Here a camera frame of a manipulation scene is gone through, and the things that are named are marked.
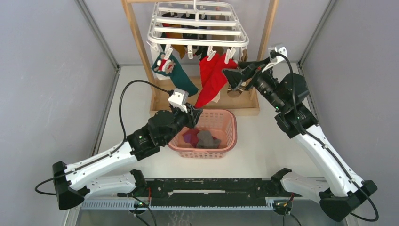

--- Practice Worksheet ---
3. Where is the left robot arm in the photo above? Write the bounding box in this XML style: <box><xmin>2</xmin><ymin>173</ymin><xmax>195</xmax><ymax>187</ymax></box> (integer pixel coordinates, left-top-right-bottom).
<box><xmin>52</xmin><ymin>104</ymin><xmax>203</xmax><ymax>210</ymax></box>

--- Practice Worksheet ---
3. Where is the white sock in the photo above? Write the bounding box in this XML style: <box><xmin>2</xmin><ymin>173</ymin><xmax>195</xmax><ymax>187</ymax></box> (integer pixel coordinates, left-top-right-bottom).
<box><xmin>151</xmin><ymin>48</ymin><xmax>169</xmax><ymax>80</ymax></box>

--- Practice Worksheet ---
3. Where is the dark green reindeer sock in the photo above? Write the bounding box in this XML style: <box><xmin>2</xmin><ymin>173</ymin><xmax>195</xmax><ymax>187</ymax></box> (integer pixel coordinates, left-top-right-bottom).
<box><xmin>151</xmin><ymin>52</ymin><xmax>198</xmax><ymax>97</ymax></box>

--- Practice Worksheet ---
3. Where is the wooden hanger rack frame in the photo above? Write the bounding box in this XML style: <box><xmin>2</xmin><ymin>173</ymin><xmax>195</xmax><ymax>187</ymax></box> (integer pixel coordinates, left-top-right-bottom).
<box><xmin>121</xmin><ymin>0</ymin><xmax>279</xmax><ymax>115</ymax></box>

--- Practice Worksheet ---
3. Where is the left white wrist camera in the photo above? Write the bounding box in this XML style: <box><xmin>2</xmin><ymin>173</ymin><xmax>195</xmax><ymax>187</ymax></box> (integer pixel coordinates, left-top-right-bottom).
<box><xmin>168</xmin><ymin>88</ymin><xmax>189</xmax><ymax>113</ymax></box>

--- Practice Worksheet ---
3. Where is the brown striped sock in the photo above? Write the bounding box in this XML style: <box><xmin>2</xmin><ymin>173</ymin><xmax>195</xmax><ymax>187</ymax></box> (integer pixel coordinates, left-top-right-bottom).
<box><xmin>227</xmin><ymin>49</ymin><xmax>248</xmax><ymax>98</ymax></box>

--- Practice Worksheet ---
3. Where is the mustard yellow sock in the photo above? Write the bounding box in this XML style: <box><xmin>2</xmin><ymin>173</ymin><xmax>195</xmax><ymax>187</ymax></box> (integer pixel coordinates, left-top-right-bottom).
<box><xmin>162</xmin><ymin>22</ymin><xmax>188</xmax><ymax>60</ymax></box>

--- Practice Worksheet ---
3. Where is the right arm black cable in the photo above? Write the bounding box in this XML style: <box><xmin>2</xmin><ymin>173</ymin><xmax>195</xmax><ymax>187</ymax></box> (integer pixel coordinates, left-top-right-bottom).
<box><xmin>269</xmin><ymin>51</ymin><xmax>380</xmax><ymax>222</ymax></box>

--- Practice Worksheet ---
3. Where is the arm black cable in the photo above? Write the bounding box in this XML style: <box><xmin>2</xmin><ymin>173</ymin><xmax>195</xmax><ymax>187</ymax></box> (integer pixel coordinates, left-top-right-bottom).
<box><xmin>34</xmin><ymin>79</ymin><xmax>174</xmax><ymax>196</ymax></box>
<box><xmin>269</xmin><ymin>51</ymin><xmax>380</xmax><ymax>222</ymax></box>

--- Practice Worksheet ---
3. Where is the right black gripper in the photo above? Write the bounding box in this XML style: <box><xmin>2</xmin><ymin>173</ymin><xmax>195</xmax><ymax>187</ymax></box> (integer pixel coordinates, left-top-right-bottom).
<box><xmin>222</xmin><ymin>56</ymin><xmax>285</xmax><ymax>112</ymax></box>

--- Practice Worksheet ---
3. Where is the pink plastic laundry basket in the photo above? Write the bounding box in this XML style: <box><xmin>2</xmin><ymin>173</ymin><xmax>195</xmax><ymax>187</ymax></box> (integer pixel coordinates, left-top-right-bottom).
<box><xmin>168</xmin><ymin>109</ymin><xmax>238</xmax><ymax>159</ymax></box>

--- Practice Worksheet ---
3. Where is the grey sock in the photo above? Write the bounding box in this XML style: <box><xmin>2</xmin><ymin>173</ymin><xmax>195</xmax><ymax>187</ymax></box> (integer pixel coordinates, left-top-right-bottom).
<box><xmin>196</xmin><ymin>130</ymin><xmax>221</xmax><ymax>149</ymax></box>

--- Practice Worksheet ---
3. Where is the red fuzzy sock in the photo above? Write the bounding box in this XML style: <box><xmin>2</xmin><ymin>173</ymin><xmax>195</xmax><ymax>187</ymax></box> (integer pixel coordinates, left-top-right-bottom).
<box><xmin>195</xmin><ymin>53</ymin><xmax>238</xmax><ymax>108</ymax></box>

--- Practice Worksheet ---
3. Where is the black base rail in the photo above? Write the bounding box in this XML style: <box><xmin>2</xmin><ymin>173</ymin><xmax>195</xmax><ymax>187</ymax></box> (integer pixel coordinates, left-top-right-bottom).
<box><xmin>117</xmin><ymin>178</ymin><xmax>303</xmax><ymax>207</ymax></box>

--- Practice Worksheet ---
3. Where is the orange pink purple sock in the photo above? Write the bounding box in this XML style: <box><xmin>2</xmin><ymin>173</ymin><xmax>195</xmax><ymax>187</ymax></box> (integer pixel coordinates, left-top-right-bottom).
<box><xmin>183</xmin><ymin>129</ymin><xmax>199</xmax><ymax>148</ymax></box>

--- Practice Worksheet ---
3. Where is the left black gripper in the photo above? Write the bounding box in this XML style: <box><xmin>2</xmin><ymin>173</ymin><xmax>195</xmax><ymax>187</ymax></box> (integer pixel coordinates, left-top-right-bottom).
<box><xmin>161</xmin><ymin>102</ymin><xmax>202</xmax><ymax>145</ymax></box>

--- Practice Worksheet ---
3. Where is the white plastic clip hanger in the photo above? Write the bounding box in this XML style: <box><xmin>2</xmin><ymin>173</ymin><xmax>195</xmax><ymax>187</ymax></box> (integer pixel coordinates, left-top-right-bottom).
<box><xmin>147</xmin><ymin>0</ymin><xmax>249</xmax><ymax>59</ymax></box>

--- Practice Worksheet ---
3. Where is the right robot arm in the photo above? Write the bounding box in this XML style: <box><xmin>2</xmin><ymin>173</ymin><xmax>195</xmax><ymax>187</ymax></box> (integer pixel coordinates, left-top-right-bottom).
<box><xmin>222</xmin><ymin>60</ymin><xmax>377</xmax><ymax>222</ymax></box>

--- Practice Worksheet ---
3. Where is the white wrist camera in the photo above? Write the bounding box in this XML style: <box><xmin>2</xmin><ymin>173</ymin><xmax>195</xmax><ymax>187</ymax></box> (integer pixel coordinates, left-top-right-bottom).
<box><xmin>262</xmin><ymin>44</ymin><xmax>287</xmax><ymax>72</ymax></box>
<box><xmin>168</xmin><ymin>88</ymin><xmax>189</xmax><ymax>113</ymax></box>

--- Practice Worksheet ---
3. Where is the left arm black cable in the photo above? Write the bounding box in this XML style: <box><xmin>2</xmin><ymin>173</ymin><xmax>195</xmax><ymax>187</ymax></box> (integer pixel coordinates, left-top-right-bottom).
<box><xmin>34</xmin><ymin>79</ymin><xmax>174</xmax><ymax>196</ymax></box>

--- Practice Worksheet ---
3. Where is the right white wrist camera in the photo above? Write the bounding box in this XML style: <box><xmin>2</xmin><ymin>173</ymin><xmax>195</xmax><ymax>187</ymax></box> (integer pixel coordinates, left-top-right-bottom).
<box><xmin>262</xmin><ymin>44</ymin><xmax>287</xmax><ymax>72</ymax></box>

